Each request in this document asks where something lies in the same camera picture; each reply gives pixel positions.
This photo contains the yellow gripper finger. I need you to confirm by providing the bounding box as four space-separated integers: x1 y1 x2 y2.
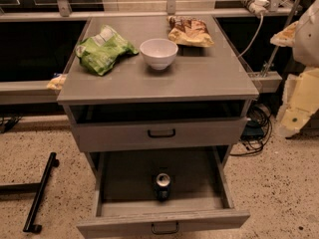
270 21 298 47

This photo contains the black cable bundle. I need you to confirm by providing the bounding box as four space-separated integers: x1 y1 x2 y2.
229 104 273 157

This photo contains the black metal floor stand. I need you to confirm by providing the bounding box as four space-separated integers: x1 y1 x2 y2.
0 152 60 234

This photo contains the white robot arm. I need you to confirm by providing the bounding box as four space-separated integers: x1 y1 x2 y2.
270 0 319 137

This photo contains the brown yellow chip bag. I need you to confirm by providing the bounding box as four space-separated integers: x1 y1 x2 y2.
167 16 214 48

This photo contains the closed upper grey drawer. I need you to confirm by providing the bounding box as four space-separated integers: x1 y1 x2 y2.
72 118 247 152

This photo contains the grey drawer cabinet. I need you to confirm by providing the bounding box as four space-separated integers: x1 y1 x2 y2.
56 14 260 239

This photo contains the white bowl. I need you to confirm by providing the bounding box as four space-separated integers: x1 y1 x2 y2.
140 38 178 71

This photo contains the green chip bag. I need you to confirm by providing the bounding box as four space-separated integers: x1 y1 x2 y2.
76 25 139 76

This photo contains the grey metal rail frame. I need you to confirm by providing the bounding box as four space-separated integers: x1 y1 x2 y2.
0 0 302 105

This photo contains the white power strip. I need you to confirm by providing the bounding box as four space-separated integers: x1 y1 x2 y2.
239 0 269 17

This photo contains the open grey middle drawer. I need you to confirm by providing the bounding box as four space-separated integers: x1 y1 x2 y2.
77 147 250 239

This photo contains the white power cable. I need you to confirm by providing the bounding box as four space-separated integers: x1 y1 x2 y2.
236 13 265 59

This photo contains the small yellow snack bag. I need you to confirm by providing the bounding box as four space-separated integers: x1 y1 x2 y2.
47 74 67 91

